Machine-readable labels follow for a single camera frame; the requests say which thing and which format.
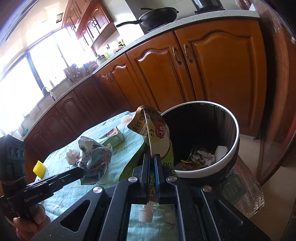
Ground sink faucet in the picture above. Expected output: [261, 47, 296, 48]
[42, 87, 56, 101]

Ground black trash bin white rim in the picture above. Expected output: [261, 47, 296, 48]
[161, 101, 240, 186]

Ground grey printed paper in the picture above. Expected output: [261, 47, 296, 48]
[76, 136, 112, 185]

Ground black cooking pot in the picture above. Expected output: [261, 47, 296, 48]
[192, 0, 224, 14]

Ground green small drink carton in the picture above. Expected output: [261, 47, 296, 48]
[97, 126, 125, 148]

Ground wooden glass door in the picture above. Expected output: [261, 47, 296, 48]
[238, 0, 296, 186]

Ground wooden kitchen cabinets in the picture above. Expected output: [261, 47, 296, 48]
[23, 18, 268, 176]

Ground black wok pan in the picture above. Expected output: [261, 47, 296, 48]
[116, 7, 179, 29]

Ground green juice pouch white cap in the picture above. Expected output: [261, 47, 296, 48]
[119, 105, 176, 223]

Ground white crumpled tissue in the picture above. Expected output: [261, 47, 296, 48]
[65, 149, 80, 165]

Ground white stone countertop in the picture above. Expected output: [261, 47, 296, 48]
[14, 9, 261, 140]

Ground light blue floral tablecloth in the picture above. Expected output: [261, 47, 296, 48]
[41, 111, 177, 240]

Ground yellow foam net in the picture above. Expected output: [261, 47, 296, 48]
[33, 160, 46, 178]

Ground person's left hand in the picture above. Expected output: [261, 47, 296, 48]
[13, 204, 51, 241]

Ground wooden upper wall cabinet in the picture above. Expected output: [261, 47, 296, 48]
[62, 0, 117, 52]

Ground white paper ball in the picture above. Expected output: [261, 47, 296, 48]
[190, 151, 216, 167]

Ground white foam block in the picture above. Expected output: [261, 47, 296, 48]
[214, 146, 228, 163]

